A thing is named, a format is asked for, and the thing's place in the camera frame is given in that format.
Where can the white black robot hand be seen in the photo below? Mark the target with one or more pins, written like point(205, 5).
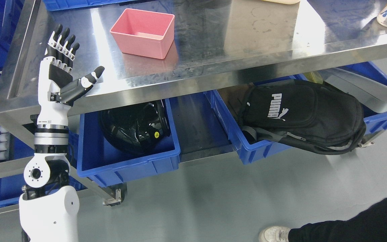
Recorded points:
point(57, 89)

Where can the pink plastic storage box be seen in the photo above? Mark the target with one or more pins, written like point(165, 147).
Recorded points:
point(144, 33)

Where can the blue bin with helmet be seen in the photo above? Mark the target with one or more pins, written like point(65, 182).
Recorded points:
point(105, 165)

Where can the black helmet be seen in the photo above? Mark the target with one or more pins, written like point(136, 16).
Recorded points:
point(136, 129)

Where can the stainless steel table cart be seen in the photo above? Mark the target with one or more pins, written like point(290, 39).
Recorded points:
point(217, 43)

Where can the beige object on table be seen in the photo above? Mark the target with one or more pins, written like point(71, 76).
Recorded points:
point(287, 2)

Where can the person's white shoe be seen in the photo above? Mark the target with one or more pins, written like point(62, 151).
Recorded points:
point(274, 234)

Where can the black Puma backpack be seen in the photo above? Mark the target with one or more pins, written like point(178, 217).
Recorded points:
point(314, 117)

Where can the blue bin with backpack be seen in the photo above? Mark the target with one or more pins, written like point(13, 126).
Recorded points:
point(364, 81)

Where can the person's black trouser leg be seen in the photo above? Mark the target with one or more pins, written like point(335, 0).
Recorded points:
point(368, 226)

